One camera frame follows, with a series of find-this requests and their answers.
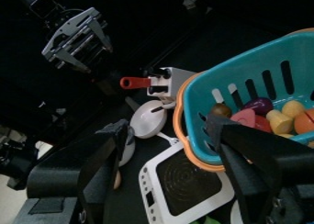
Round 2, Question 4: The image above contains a yellow round toy fruit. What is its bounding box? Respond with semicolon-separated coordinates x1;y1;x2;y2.
281;99;306;119

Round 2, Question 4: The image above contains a pink red toy food slice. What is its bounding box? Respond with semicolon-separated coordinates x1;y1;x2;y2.
230;107;258;129

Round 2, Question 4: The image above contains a purple toy eggplant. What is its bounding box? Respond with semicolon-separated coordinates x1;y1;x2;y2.
243;96;276;117

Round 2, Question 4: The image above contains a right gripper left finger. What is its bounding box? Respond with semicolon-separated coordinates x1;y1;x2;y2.
78;118;133;224

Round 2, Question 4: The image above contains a pale yellow toy food piece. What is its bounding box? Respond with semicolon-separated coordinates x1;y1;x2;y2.
265;108;294;135

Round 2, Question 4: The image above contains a teal basket orange rim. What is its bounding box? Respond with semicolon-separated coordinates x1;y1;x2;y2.
173;28;314;174

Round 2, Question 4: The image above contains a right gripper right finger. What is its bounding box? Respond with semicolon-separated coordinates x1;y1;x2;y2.
203;113;314;224

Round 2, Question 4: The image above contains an orange toy fruit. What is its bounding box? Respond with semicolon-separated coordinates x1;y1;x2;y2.
293;107;314;135

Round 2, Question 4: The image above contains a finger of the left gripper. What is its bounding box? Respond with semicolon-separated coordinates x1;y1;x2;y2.
86;17;114;53
52;50;92;74

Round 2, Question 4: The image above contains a red toy food piece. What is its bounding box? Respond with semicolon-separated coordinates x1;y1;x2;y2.
254;114;274;134

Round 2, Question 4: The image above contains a brown toy food piece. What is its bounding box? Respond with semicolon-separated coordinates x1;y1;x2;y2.
210;102;233;118

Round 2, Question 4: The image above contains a white toy induction stove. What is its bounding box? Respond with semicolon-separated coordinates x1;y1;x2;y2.
138;140;237;224

